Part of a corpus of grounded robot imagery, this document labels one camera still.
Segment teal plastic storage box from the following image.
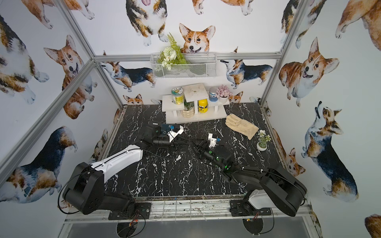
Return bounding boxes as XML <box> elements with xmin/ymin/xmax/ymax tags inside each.
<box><xmin>160</xmin><ymin>124</ymin><xmax>174</xmax><ymax>134</ymax></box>

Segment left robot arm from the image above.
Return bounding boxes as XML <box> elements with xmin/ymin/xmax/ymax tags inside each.
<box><xmin>60</xmin><ymin>123</ymin><xmax>184</xmax><ymax>218</ymax></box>

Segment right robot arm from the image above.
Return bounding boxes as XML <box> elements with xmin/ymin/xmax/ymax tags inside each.
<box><xmin>190</xmin><ymin>140</ymin><xmax>307</xmax><ymax>217</ymax></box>

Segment beige work glove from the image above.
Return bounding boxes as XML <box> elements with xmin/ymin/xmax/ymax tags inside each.
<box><xmin>225</xmin><ymin>114</ymin><xmax>259</xmax><ymax>140</ymax></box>

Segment woven pot green plant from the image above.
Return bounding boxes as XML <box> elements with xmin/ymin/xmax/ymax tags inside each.
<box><xmin>182</xmin><ymin>100</ymin><xmax>194</xmax><ymax>118</ymax></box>

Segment small potted white flower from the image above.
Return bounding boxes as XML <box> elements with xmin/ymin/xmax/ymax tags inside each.
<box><xmin>257</xmin><ymin>130</ymin><xmax>271</xmax><ymax>152</ymax></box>

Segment green label tin can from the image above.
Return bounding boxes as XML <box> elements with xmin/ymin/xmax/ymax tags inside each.
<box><xmin>171</xmin><ymin>87</ymin><xmax>184</xmax><ymax>105</ymax></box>

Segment white tiered display shelf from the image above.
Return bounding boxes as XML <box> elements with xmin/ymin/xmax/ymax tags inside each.
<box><xmin>162</xmin><ymin>83</ymin><xmax>229</xmax><ymax>124</ymax></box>

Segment yellow can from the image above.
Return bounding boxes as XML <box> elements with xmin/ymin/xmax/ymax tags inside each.
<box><xmin>197</xmin><ymin>99</ymin><xmax>208</xmax><ymax>113</ymax></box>

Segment pink flower pot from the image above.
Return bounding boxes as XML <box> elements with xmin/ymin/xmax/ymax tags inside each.
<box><xmin>216</xmin><ymin>85</ymin><xmax>232</xmax><ymax>104</ymax></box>

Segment artificial green white flowers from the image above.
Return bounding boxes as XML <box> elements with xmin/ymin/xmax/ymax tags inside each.
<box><xmin>157</xmin><ymin>33</ymin><xmax>189</xmax><ymax>70</ymax></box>

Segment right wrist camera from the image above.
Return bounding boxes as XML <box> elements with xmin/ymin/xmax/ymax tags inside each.
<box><xmin>207</xmin><ymin>133</ymin><xmax>221</xmax><ymax>148</ymax></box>

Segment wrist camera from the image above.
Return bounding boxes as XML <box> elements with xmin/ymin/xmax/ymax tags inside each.
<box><xmin>207</xmin><ymin>133</ymin><xmax>221</xmax><ymax>148</ymax></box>
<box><xmin>167</xmin><ymin>124</ymin><xmax>184</xmax><ymax>142</ymax></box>

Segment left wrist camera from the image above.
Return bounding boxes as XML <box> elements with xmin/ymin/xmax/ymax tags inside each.
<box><xmin>167</xmin><ymin>124</ymin><xmax>184</xmax><ymax>142</ymax></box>

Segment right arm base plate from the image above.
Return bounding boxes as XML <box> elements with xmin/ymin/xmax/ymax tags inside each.
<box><xmin>229</xmin><ymin>200</ymin><xmax>272</xmax><ymax>217</ymax></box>

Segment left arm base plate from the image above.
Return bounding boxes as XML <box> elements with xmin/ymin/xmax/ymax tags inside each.
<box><xmin>108</xmin><ymin>202</ymin><xmax>152</xmax><ymax>220</ymax></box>

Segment white wire wall basket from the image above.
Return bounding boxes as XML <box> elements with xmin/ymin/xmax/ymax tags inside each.
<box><xmin>150</xmin><ymin>53</ymin><xmax>217</xmax><ymax>78</ymax></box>

